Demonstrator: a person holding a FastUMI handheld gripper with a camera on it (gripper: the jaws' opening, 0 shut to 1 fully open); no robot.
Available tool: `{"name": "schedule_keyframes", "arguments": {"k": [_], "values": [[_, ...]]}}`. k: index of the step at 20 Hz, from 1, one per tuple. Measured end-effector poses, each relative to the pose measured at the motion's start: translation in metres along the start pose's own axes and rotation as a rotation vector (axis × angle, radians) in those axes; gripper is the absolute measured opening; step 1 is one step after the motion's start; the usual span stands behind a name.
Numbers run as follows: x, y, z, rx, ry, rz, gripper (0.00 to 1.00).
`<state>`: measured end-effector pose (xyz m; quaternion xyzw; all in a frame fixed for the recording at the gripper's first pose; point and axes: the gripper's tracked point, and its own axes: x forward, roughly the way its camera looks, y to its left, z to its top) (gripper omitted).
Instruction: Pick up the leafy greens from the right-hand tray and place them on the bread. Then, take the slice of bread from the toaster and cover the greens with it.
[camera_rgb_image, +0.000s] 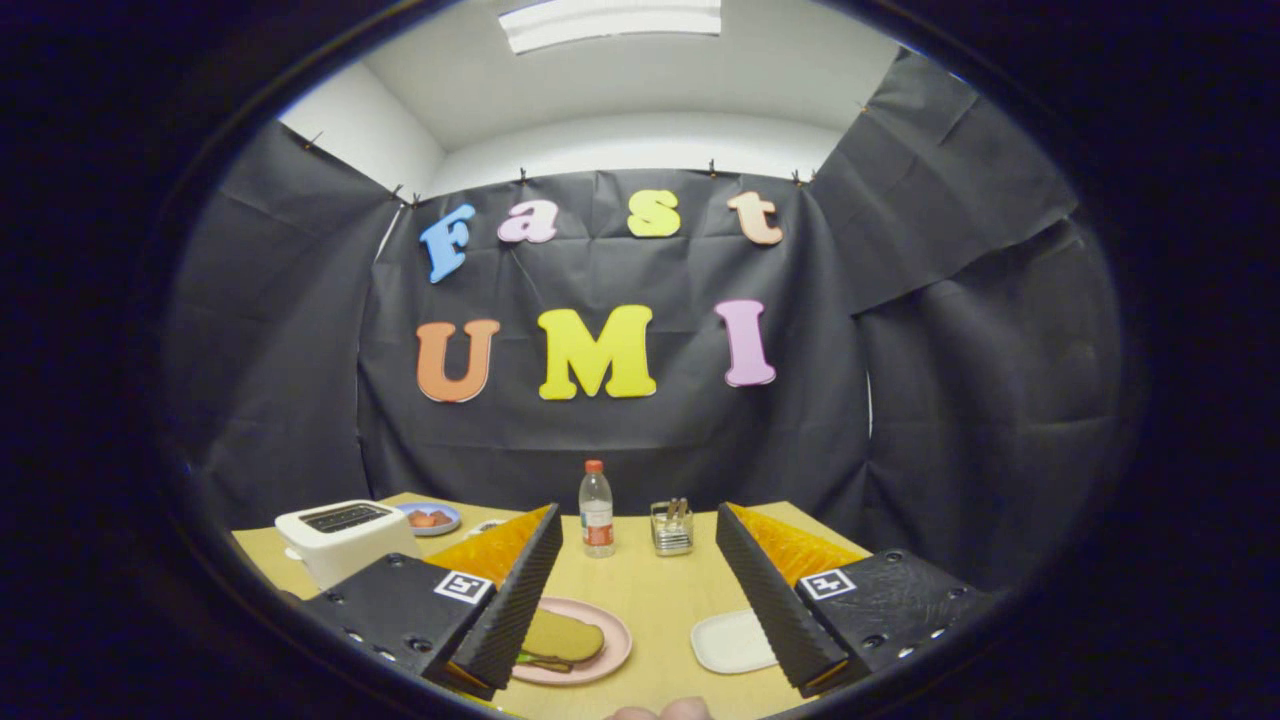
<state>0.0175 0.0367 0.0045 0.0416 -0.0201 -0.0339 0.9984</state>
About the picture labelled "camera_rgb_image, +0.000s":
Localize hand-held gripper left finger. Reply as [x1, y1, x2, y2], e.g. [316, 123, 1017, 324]
[300, 503, 564, 701]

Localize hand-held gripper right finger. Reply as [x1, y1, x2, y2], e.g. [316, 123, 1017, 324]
[715, 502, 1001, 699]

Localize toasted brown bread slice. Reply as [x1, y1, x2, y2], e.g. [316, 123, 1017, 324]
[520, 608, 606, 663]

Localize white rectangular plate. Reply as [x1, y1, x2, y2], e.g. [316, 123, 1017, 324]
[690, 608, 779, 675]

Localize blue plate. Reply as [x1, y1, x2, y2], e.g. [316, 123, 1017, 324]
[395, 502, 463, 537]

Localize pink plate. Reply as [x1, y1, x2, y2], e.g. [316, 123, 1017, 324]
[512, 597, 633, 686]

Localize clear red-capped water bottle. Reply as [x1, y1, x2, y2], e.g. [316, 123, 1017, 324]
[579, 460, 615, 558]

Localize white toaster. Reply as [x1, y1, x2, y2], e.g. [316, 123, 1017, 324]
[275, 500, 421, 589]

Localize black backdrop cloth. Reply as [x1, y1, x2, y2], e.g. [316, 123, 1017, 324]
[165, 50, 1126, 591]

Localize ceiling light panel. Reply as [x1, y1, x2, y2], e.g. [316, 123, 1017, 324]
[498, 0, 723, 55]

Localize metal wire utensil holder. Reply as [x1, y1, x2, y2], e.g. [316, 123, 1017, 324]
[650, 498, 695, 557]

